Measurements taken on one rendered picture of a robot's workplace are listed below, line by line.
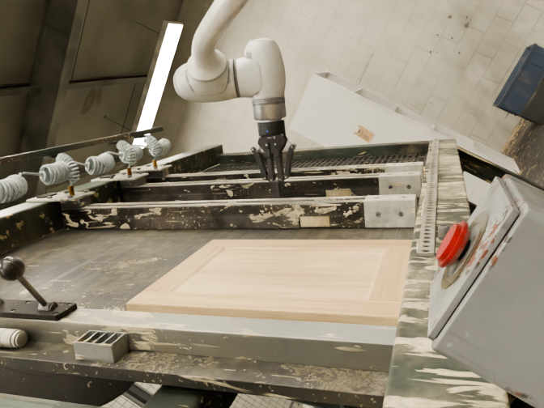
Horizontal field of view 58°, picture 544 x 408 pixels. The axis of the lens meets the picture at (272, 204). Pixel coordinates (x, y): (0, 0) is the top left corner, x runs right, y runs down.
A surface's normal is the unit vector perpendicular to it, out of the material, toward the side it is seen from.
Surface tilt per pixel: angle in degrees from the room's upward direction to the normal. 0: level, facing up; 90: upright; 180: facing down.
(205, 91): 116
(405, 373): 60
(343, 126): 90
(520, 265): 90
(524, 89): 90
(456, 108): 90
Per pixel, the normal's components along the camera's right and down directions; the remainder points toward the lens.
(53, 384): 0.39, -0.85
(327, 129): -0.33, 0.28
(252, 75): -0.10, 0.22
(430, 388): -0.11, -0.97
